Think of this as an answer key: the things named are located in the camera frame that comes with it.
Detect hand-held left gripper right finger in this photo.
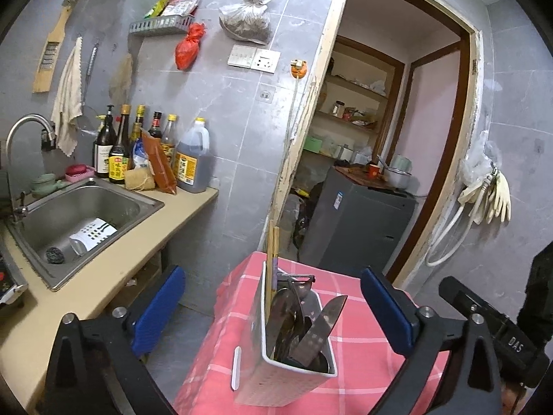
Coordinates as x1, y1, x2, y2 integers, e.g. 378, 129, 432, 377
360, 267, 504, 415

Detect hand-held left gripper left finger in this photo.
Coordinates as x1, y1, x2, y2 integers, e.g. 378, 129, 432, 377
43, 265, 186, 415

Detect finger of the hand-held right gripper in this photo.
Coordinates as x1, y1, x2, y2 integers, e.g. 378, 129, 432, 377
438, 276, 480, 316

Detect white perforated utensil holder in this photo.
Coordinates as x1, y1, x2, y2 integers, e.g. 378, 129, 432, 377
231, 261, 338, 407

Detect person's right forearm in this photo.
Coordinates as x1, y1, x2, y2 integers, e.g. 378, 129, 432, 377
516, 242, 553, 355

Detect person's right hand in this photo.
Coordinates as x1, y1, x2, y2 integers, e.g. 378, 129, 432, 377
501, 382, 530, 415

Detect pink checked tablecloth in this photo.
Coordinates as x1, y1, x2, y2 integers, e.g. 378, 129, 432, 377
173, 251, 452, 415

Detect kitchen knife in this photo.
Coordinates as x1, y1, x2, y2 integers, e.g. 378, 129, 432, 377
289, 296, 349, 368

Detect beige countertop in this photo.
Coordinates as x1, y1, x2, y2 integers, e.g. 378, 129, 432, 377
0, 186, 219, 415

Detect black peeler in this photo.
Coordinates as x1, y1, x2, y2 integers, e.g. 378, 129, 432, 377
284, 274, 316, 295

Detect grey mini fridge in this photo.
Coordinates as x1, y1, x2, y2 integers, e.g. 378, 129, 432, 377
299, 166, 418, 278

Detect white perforated cup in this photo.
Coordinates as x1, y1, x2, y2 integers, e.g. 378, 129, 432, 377
69, 218, 118, 256

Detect cream rubber gloves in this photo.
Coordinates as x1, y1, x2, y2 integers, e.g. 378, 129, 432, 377
458, 169, 512, 225

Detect steel sink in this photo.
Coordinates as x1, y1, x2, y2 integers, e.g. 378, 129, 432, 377
6, 177, 165, 291

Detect beige sponge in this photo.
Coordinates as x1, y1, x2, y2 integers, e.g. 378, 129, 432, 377
125, 166, 156, 191

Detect white pot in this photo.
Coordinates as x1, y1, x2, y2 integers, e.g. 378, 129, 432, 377
384, 156, 414, 191

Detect clear plastic bag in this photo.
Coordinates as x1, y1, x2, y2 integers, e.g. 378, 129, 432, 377
459, 132, 494, 186

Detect orange red packet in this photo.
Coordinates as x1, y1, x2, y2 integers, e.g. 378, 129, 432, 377
140, 132, 178, 195

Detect large dark oil jug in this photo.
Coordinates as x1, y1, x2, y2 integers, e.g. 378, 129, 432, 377
174, 118, 212, 194

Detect soy sauce bottle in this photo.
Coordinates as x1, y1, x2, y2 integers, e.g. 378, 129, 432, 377
108, 104, 132, 184

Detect blue white bag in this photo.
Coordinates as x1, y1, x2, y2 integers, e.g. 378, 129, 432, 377
132, 138, 150, 169

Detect pink soap dish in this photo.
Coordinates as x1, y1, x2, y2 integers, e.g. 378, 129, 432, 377
65, 163, 97, 183

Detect dark pump bottle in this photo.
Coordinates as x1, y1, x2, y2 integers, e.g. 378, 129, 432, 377
93, 104, 118, 178

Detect green teapot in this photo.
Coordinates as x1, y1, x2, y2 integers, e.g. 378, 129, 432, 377
30, 173, 68, 198

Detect tall yellow capped bottle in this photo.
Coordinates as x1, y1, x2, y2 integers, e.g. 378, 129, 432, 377
130, 104, 146, 169

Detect wooden shelf unit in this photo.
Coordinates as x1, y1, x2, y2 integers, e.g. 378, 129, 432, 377
301, 37, 406, 169

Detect beige hanging towel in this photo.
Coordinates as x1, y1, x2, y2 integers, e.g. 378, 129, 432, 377
50, 37, 84, 157

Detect steel faucet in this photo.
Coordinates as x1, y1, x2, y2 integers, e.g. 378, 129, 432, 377
6, 114, 57, 214

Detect brown hanging loofah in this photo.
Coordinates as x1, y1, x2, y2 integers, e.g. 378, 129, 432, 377
110, 54, 134, 101

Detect red plastic bag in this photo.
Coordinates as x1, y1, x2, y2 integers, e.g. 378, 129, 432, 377
175, 23, 206, 70

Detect wooden grater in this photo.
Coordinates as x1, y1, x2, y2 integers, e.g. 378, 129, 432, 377
32, 0, 83, 94

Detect bag of dried goods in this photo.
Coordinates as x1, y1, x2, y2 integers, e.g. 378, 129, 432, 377
218, 0, 278, 46

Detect seasoning packets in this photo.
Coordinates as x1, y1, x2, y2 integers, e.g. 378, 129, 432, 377
144, 0, 202, 18

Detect white hose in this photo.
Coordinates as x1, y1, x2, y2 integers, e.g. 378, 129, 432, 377
424, 201, 466, 268

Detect white light switch panel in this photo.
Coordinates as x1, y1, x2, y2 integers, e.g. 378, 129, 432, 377
227, 44, 256, 69

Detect white wall socket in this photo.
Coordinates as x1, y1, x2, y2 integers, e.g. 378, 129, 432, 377
251, 48, 282, 74

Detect grey wall basket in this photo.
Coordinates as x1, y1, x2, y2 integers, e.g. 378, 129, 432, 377
128, 14, 196, 36

